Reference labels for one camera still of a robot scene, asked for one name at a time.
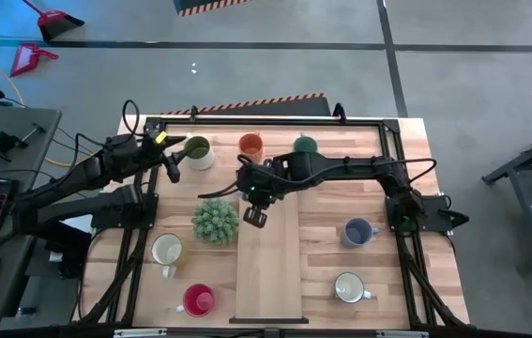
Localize yellow cable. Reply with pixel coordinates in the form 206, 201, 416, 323
0, 45, 99, 169

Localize red dustpan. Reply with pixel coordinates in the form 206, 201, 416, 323
9, 42, 59, 78

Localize orange mug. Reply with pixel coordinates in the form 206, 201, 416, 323
237, 132, 266, 164

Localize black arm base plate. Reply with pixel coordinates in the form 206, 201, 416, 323
90, 192, 159, 231
385, 193, 471, 235

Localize white mug blue pattern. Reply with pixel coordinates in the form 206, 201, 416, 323
332, 270, 372, 305

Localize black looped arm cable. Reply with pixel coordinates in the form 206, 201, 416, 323
121, 99, 141, 138

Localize red ribbed mug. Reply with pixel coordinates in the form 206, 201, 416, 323
175, 283, 218, 318

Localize silver metal bracket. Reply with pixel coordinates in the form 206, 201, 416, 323
376, 330, 430, 338
114, 328, 168, 338

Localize white paper sheet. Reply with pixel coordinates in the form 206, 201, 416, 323
63, 214, 94, 234

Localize black aluminium table frame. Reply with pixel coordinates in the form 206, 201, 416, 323
72, 115, 471, 330

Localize small black T-handle tool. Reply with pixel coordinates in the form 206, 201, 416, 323
21, 122, 46, 142

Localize wooden tray black handles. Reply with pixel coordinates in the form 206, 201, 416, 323
228, 187, 310, 325

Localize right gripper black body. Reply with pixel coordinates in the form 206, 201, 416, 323
236, 158, 291, 230

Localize red broom black bristles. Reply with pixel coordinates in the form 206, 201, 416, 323
21, 0, 85, 42

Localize yellow mug white inside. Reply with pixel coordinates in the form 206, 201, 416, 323
150, 232, 190, 280

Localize olive green mug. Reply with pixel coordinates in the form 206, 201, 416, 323
183, 134, 217, 172

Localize light green mug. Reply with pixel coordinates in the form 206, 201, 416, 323
292, 134, 319, 155

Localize green artificial plant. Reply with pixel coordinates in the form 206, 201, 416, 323
190, 196, 241, 248

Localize lavender mug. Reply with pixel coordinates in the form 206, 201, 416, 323
340, 217, 380, 249

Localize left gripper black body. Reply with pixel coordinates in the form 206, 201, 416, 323
142, 130, 182, 185

